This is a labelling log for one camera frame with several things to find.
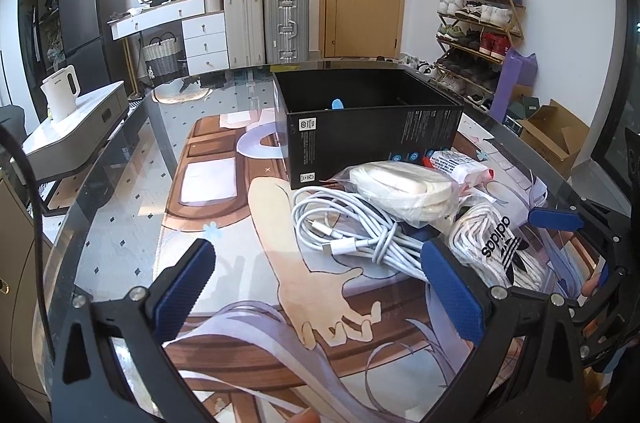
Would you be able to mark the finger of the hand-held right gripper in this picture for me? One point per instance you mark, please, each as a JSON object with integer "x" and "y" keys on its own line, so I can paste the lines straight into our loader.
{"x": 555, "y": 219}
{"x": 607, "y": 283}

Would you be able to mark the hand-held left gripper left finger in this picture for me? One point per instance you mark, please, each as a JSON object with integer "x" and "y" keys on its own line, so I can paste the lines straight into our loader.
{"x": 185, "y": 285}

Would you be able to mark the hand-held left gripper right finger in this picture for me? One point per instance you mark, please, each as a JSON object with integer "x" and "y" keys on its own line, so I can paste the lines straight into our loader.
{"x": 452, "y": 290}

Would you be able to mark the clear bag of white laces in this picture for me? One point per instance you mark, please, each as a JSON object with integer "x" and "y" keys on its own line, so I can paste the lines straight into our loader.
{"x": 495, "y": 243}

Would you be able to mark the white and red packet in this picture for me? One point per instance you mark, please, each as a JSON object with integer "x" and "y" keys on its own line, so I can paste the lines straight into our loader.
{"x": 457, "y": 165}

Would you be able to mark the black cardboard box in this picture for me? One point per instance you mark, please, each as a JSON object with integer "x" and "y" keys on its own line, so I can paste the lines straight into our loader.
{"x": 375, "y": 133}

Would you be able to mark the open brown cardboard box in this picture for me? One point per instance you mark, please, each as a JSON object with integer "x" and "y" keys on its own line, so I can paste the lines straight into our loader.
{"x": 550, "y": 138}

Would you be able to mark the dark green boxes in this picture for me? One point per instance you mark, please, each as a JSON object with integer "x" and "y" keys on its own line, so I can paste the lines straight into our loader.
{"x": 520, "y": 115}

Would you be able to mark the beige bedside cabinet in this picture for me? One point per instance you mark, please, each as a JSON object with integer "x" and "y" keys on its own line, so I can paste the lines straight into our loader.
{"x": 20, "y": 303}

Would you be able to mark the white and grey side cabinet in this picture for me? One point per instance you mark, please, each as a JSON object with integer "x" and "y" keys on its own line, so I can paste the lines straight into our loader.
{"x": 75, "y": 138}

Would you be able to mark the scattered pile of sneakers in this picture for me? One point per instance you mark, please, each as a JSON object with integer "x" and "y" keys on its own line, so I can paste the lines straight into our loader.
{"x": 417, "y": 64}

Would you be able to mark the small blue object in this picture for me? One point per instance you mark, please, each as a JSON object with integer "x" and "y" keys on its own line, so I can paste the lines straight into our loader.
{"x": 337, "y": 104}

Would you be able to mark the wooden shoe rack with shoes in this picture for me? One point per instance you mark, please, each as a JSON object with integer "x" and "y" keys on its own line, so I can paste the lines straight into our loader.
{"x": 475, "y": 13}

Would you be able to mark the woven laundry basket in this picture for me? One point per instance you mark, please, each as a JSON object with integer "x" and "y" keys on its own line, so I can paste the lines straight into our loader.
{"x": 161, "y": 59}

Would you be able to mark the white electric kettle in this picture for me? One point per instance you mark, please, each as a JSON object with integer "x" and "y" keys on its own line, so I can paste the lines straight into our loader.
{"x": 59, "y": 95}

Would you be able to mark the white dressing table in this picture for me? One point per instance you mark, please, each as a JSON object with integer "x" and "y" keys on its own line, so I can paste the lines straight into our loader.
{"x": 200, "y": 35}

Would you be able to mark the white suitcase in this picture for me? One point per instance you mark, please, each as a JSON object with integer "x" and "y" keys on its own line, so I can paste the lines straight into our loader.
{"x": 244, "y": 28}

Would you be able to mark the silver suitcase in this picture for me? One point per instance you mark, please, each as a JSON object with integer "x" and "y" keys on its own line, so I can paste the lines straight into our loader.
{"x": 287, "y": 25}

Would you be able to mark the white ribbed container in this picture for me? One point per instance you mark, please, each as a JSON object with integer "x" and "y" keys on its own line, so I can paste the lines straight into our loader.
{"x": 213, "y": 2}

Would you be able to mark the dark grey fridge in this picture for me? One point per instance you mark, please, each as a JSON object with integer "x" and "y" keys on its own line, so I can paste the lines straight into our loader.
{"x": 90, "y": 13}

